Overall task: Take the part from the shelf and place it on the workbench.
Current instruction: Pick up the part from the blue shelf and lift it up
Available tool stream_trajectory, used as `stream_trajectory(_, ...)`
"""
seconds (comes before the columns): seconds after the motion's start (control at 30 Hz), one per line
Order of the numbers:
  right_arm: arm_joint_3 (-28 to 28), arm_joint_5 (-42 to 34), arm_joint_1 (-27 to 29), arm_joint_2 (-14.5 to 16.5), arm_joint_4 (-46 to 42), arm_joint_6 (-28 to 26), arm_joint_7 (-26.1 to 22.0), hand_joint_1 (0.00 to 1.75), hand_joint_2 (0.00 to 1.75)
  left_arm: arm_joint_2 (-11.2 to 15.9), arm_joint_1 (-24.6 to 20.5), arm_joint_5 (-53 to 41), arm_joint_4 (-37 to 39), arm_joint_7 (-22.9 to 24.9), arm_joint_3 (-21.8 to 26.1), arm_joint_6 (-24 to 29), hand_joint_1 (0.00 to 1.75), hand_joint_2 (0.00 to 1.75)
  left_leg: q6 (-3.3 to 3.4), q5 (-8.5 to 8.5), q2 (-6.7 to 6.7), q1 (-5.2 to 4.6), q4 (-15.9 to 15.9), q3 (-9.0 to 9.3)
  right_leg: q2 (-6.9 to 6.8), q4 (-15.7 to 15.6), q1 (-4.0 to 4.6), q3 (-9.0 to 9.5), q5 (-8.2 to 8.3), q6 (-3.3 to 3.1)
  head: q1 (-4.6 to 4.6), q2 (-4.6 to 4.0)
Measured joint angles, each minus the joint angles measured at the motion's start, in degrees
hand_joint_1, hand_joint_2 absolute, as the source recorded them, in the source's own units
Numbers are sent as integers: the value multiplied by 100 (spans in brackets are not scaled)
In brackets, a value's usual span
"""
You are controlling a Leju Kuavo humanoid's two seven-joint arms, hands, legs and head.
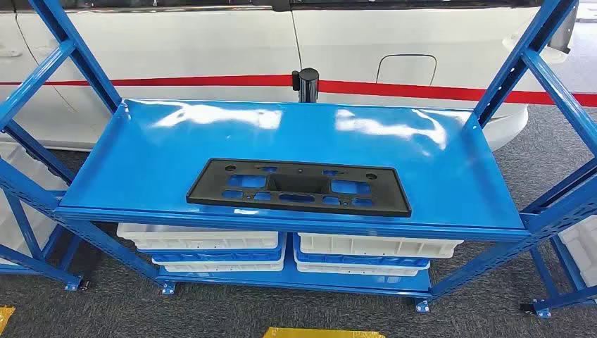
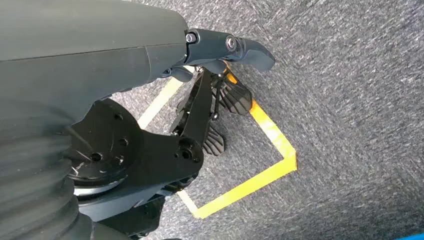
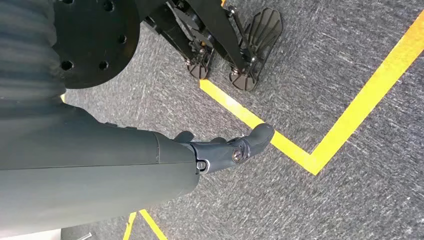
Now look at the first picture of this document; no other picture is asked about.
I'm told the black plastic license plate bracket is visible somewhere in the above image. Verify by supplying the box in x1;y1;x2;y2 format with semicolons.
186;158;413;218

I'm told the blue metal shelf rack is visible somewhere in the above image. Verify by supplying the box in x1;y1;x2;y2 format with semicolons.
520;233;597;320
0;186;92;292
0;0;597;314

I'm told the blue plastic crate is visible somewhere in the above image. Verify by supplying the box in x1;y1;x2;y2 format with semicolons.
292;235;431;269
151;233;287;263

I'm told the red barrier belt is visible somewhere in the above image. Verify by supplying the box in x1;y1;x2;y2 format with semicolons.
0;74;295;89
319;80;597;108

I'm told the white car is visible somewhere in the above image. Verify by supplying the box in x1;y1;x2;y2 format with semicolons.
0;0;579;153

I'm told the black stanchion post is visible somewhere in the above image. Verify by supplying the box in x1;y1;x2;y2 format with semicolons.
291;68;321;104

